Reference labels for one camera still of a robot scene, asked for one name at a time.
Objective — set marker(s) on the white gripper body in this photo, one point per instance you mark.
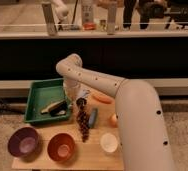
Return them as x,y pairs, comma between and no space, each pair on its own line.
72,89

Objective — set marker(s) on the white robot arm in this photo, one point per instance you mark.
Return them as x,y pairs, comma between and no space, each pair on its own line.
142,130

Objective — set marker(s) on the green plastic tray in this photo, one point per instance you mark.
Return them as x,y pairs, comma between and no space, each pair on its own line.
41,94

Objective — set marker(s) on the dark eggplant toy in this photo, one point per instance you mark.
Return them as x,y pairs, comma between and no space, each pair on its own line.
56,108

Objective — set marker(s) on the dark grape bunch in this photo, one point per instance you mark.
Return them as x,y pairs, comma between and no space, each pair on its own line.
83,122

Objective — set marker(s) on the orange carrot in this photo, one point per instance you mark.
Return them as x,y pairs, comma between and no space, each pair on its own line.
102,98

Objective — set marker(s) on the blue marker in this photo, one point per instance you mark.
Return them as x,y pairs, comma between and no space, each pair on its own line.
92,118

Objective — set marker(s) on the orange fruit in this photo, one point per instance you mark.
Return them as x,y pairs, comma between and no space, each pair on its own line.
113,120

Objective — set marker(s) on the wooden board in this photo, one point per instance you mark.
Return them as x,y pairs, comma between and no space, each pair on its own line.
88,156

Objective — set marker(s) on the orange bowl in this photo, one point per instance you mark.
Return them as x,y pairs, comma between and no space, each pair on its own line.
61,147

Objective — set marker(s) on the small white bowl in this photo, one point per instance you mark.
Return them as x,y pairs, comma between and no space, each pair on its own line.
109,143

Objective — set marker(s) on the purple bowl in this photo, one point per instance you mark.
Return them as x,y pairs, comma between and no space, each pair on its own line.
23,142

